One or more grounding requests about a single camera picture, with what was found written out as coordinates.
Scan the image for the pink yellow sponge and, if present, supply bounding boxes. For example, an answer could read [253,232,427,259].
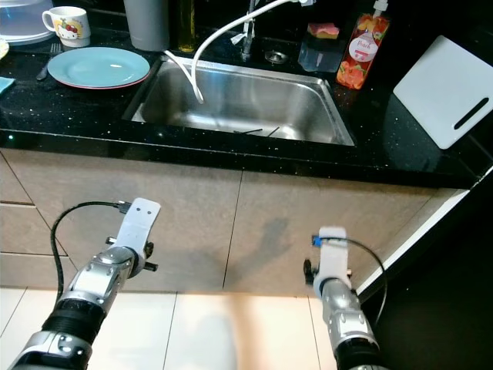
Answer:
[307,22,341,39]

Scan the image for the clear plastic food cover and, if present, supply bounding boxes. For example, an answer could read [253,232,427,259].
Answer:
[0,0,56,45]

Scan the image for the light blue plate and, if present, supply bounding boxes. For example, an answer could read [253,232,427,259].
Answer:
[46,46,151,89]

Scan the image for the stainless steel sink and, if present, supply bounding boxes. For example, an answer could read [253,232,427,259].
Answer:
[123,54,355,146]

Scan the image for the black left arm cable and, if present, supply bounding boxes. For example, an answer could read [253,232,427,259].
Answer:
[50,200,132,309]

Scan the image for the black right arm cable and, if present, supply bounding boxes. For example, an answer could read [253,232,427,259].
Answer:
[316,235,388,325]

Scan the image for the white flexible hose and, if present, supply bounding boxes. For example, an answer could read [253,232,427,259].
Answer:
[162,0,317,103]

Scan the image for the peach dish soap bottle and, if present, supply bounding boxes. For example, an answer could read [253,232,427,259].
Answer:
[337,0,391,91]

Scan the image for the beige kitchen base cabinet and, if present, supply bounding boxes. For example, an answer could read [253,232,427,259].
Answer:
[0,148,471,298]

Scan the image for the white plastic board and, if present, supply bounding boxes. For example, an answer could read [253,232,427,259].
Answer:
[393,35,493,150]

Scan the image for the yellow oil glass bottle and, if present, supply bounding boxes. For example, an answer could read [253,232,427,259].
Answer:
[173,0,197,53]

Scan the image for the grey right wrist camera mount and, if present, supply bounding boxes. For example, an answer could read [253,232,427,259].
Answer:
[312,226,351,290]

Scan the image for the white tape strip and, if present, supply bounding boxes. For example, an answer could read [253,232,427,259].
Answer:
[231,23,259,47]

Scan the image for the grey water jug red logo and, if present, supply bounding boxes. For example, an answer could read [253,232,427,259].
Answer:
[123,0,170,52]

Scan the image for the white cartoon cat mug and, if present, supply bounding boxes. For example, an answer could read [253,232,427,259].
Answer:
[42,6,91,49]

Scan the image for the metal kitchen faucet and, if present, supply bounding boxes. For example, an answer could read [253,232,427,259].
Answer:
[239,0,259,62]

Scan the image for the silver metal fork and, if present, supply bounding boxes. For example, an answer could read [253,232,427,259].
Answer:
[36,42,61,82]

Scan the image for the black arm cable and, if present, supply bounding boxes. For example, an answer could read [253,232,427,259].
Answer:
[50,200,132,309]
[316,235,388,325]

